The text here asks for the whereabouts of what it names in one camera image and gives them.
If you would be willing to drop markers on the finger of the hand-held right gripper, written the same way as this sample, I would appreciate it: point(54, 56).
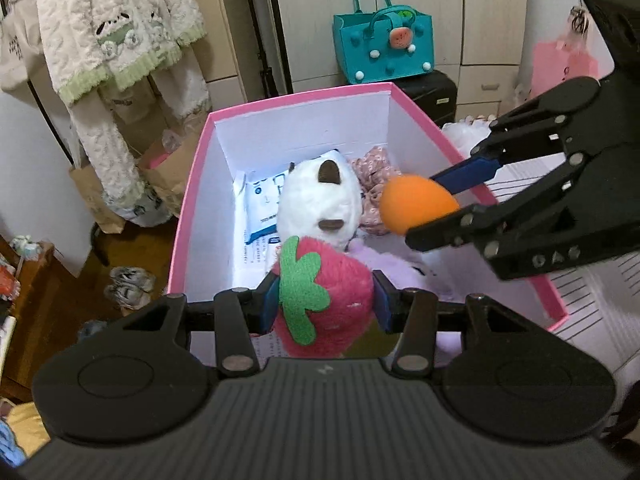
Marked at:
point(465, 175)
point(440, 232)

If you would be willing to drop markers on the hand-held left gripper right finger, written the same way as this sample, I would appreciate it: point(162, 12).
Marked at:
point(382, 305)

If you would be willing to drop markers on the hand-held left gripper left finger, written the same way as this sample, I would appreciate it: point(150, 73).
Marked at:
point(267, 305)

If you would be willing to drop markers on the orange soft ball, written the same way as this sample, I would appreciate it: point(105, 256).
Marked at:
point(415, 205)

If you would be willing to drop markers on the red strawberry plush toy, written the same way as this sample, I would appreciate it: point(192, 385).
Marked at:
point(340, 300)

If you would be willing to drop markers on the pink storage box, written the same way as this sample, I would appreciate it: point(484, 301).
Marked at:
point(225, 240)

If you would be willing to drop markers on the pink floral cloth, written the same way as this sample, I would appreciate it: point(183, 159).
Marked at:
point(370, 170)

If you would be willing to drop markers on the blue and white tissue pack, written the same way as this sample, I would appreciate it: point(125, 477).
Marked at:
point(262, 200)

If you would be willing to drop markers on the white round plush toy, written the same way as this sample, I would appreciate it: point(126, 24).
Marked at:
point(310, 200)

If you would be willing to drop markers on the black suitcase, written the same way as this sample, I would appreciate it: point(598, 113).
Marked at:
point(430, 95)

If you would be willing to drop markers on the pink gift bag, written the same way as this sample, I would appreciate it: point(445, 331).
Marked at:
point(555, 67)

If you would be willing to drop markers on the grey striped slipper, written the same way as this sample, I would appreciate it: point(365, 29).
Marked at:
point(132, 277)
point(125, 297)

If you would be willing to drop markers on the teal felt handbag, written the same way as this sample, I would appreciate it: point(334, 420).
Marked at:
point(370, 45)

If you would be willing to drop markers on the brown paper bag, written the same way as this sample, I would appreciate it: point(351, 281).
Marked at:
point(165, 180)
point(92, 205)

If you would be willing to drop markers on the striped bed sheet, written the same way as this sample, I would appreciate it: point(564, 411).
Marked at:
point(600, 310)

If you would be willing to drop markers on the beige wardrobe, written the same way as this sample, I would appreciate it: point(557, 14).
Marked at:
point(310, 10)

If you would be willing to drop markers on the cream fleece pajama pants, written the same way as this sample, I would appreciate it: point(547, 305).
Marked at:
point(100, 150)

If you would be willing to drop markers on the wooden cabinet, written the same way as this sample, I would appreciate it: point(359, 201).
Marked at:
point(30, 320)

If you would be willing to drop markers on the yellow cloth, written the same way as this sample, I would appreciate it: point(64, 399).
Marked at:
point(27, 427)

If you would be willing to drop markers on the blue cloth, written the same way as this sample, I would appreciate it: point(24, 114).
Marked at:
point(10, 445)

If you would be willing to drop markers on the cream fleece pajama top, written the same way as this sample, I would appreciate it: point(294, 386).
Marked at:
point(125, 10)

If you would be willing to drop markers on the beige cloth bag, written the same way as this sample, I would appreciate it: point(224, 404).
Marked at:
point(17, 50)

